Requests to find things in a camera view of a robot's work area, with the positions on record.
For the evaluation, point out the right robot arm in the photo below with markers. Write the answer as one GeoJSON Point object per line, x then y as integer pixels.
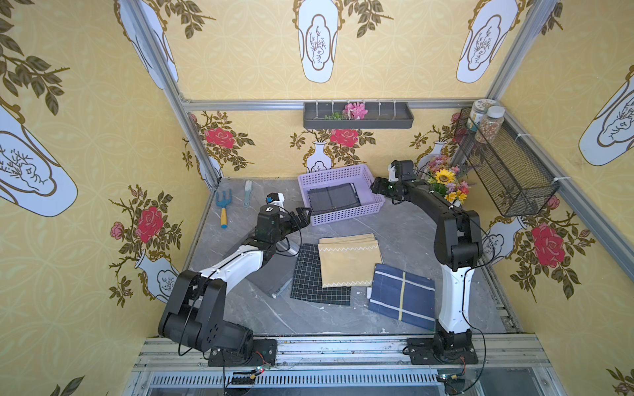
{"type": "Point", "coordinates": [458, 248]}

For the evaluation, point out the blue striped pillowcase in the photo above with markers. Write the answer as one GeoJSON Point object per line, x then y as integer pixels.
{"type": "Point", "coordinates": [403, 296]}

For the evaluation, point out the glass jar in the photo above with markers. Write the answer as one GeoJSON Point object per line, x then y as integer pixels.
{"type": "Point", "coordinates": [478, 111]}
{"type": "Point", "coordinates": [490, 125]}

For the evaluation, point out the black wire mesh shelf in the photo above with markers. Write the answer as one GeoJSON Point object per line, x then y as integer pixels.
{"type": "Point", "coordinates": [518, 182]}

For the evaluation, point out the blue yellow garden fork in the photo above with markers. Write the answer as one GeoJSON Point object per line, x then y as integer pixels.
{"type": "Point", "coordinates": [223, 200]}

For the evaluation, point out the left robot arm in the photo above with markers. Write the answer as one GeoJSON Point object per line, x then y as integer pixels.
{"type": "Point", "coordinates": [194, 314]}

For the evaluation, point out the flower pot white fence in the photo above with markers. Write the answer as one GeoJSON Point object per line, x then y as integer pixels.
{"type": "Point", "coordinates": [447, 180]}

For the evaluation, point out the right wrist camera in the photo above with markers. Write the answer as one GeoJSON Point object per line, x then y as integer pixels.
{"type": "Point", "coordinates": [395, 173]}

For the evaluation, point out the purple plastic basket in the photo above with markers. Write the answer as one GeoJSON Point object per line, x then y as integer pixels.
{"type": "Point", "coordinates": [361, 178]}

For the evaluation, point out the grey wall tray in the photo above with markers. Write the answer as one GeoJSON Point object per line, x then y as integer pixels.
{"type": "Point", "coordinates": [383, 114]}

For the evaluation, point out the glass jar back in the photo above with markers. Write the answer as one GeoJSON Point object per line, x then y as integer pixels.
{"type": "Point", "coordinates": [478, 111]}

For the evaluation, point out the yellow pillowcase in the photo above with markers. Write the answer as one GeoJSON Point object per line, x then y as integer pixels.
{"type": "Point", "coordinates": [348, 261]}

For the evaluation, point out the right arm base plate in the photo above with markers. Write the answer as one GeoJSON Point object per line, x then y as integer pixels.
{"type": "Point", "coordinates": [427, 351]}

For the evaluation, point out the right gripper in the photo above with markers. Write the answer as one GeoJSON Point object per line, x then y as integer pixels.
{"type": "Point", "coordinates": [381, 186]}

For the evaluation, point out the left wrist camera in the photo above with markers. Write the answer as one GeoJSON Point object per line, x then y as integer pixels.
{"type": "Point", "coordinates": [275, 199]}

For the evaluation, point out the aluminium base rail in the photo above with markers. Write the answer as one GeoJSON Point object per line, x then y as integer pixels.
{"type": "Point", "coordinates": [512, 363]}

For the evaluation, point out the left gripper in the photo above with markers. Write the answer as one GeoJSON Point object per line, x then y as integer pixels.
{"type": "Point", "coordinates": [300, 218]}

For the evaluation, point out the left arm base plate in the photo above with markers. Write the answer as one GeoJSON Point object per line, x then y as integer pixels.
{"type": "Point", "coordinates": [256, 352]}

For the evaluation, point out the black grid pillowcase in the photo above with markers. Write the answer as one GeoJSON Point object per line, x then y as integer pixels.
{"type": "Point", "coordinates": [307, 282]}

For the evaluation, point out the grey plaid pillowcase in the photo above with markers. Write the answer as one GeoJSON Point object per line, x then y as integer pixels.
{"type": "Point", "coordinates": [333, 198]}

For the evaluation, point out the glass jar front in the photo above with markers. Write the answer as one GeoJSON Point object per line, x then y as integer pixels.
{"type": "Point", "coordinates": [490, 125]}

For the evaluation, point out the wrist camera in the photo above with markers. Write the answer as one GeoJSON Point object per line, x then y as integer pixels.
{"type": "Point", "coordinates": [275, 199]}
{"type": "Point", "coordinates": [395, 173]}

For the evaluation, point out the plain grey folded pillowcase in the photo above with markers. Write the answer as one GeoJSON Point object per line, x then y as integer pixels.
{"type": "Point", "coordinates": [275, 276]}

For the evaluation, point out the small light blue brush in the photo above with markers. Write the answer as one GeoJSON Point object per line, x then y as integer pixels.
{"type": "Point", "coordinates": [248, 188]}

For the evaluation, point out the pink artificial flower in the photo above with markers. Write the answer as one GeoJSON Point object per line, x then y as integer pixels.
{"type": "Point", "coordinates": [355, 111]}

